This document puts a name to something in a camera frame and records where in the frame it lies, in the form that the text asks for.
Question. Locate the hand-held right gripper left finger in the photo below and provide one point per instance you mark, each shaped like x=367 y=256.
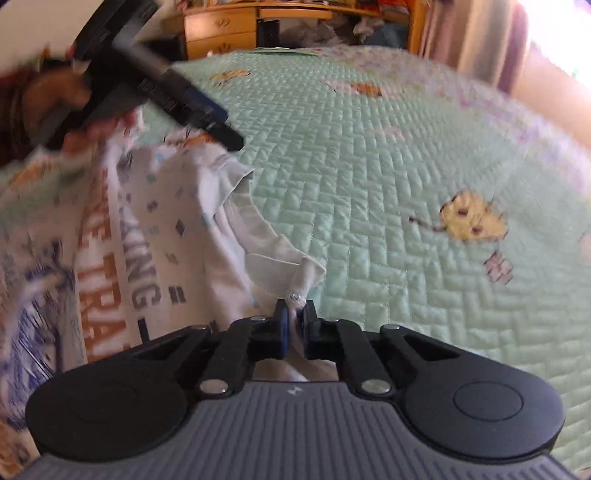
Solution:
x=280 y=332

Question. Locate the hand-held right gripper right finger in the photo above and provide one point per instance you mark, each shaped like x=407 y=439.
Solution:
x=310 y=332

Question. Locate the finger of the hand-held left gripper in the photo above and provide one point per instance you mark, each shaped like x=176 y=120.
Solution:
x=194 y=106

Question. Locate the white motorcycle-print pajama shirt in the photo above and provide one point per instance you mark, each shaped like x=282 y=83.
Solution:
x=184 y=221

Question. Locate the person's left hand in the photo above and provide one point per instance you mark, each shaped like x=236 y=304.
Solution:
x=55 y=92

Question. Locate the wooden desk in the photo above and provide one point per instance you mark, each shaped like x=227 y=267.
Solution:
x=217 y=27

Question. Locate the black computer tower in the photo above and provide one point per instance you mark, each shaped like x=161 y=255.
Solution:
x=268 y=32

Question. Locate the green bee-print quilt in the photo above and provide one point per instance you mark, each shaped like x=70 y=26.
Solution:
x=392 y=184

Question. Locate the blue cloth bundle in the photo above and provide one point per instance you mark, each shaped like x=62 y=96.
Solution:
x=392 y=34

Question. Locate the pink curtain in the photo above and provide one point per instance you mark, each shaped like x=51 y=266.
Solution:
x=475 y=37

